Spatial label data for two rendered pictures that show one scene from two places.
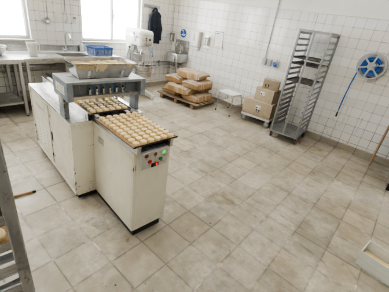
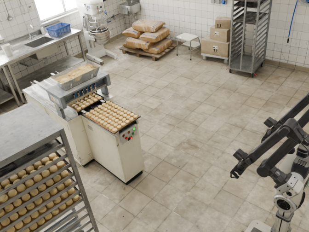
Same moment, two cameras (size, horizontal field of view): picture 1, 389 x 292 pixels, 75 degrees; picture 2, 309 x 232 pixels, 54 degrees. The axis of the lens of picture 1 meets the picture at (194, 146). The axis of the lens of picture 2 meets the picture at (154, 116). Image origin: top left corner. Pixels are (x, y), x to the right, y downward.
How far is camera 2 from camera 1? 154 cm
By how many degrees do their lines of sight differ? 10
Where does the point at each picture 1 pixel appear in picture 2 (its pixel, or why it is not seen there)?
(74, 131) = (71, 125)
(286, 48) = not seen: outside the picture
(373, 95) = not seen: outside the picture
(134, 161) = (116, 140)
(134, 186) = (120, 155)
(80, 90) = (68, 97)
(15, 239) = (84, 196)
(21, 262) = (87, 204)
